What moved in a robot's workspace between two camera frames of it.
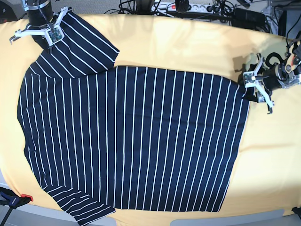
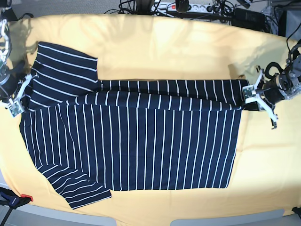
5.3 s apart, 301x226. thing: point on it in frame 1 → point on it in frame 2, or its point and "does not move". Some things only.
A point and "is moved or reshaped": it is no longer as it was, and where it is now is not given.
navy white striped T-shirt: x=104 y=137 is moved or reshaped
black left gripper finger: x=270 y=103 → x=274 y=117
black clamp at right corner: x=297 y=210 does not move
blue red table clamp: x=10 y=198 does not move
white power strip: x=171 y=7 does not move
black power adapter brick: x=243 y=18 does not move
